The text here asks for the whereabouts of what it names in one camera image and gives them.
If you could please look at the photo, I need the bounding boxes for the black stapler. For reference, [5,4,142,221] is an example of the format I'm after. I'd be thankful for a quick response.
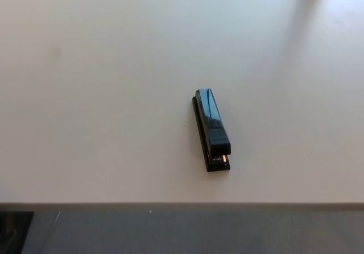
[191,88,232,173]

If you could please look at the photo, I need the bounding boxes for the black object under desk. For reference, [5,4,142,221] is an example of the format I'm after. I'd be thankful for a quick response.
[0,211,35,254]

